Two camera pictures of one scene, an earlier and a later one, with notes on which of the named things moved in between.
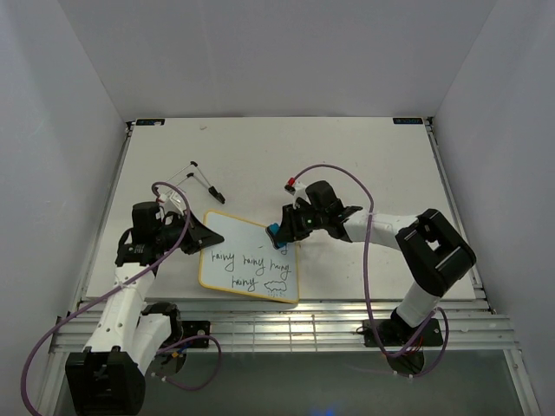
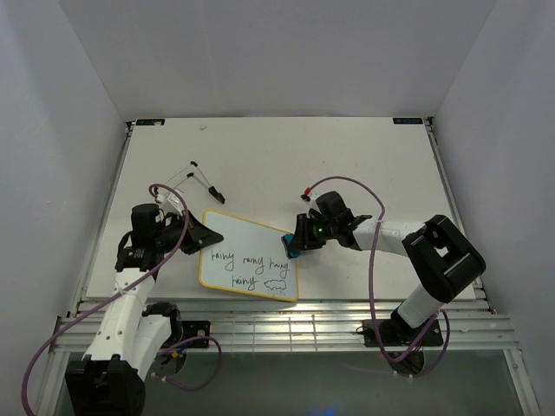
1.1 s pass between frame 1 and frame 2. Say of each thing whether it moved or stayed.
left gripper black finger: stayed
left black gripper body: stayed
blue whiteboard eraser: moved
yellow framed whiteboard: stayed
